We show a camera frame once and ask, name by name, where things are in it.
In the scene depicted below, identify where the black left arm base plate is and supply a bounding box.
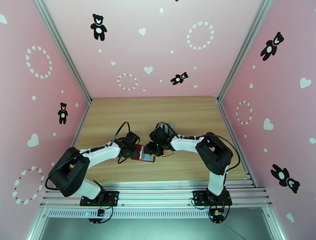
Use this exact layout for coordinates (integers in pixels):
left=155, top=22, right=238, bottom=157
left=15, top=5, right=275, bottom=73
left=79, top=190, right=120, bottom=207

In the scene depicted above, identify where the aluminium side rail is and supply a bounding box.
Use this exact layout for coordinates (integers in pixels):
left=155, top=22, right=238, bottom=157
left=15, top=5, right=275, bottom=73
left=54, top=99, right=92, bottom=189
left=217, top=99, right=257, bottom=189

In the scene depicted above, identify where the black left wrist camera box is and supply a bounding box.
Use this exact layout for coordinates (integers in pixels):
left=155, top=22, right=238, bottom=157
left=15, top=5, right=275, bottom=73
left=123, top=131, right=140, bottom=146

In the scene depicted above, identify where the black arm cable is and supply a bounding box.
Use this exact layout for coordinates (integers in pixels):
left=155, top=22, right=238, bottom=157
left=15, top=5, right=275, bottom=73
left=155, top=121, right=241, bottom=175
left=109, top=121, right=134, bottom=165

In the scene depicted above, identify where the black electronics module yellow connector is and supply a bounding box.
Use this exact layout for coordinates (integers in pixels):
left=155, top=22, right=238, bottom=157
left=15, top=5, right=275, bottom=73
left=209, top=208, right=226, bottom=223

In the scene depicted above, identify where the aluminium corner post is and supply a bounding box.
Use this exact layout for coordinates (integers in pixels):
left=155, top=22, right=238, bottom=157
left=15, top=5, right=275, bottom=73
left=33, top=0, right=92, bottom=104
left=216, top=0, right=273, bottom=102

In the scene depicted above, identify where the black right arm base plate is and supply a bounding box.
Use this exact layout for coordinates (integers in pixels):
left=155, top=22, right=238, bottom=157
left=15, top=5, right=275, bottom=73
left=192, top=190, right=233, bottom=206

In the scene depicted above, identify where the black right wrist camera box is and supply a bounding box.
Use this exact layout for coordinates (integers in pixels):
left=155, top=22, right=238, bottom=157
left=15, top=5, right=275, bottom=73
left=149, top=127, right=169, bottom=143

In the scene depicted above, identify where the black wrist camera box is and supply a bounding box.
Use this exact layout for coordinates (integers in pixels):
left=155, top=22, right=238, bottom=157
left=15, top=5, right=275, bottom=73
left=149, top=127, right=169, bottom=143
left=123, top=131, right=140, bottom=146

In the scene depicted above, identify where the perforated metal strip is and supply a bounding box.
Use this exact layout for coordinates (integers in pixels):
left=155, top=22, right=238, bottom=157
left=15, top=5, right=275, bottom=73
left=47, top=209, right=265, bottom=219

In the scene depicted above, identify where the clear acrylic card stand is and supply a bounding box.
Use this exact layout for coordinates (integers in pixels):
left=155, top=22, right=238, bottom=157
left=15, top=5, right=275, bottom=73
left=160, top=122, right=177, bottom=136

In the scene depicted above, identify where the red leather card holder wallet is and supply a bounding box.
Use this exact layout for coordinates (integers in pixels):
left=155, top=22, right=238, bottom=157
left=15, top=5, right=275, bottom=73
left=130, top=144, right=156, bottom=163

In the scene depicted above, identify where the aluminium mounting rail bed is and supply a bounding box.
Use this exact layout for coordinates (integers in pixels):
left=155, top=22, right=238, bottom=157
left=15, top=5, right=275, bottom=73
left=39, top=179, right=273, bottom=208

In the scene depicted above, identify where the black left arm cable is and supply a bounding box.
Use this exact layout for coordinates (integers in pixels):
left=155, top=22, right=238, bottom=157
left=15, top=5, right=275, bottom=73
left=109, top=121, right=134, bottom=165

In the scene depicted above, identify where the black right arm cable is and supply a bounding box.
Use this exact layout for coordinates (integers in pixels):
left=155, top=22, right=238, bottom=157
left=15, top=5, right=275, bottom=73
left=155, top=121, right=241, bottom=175

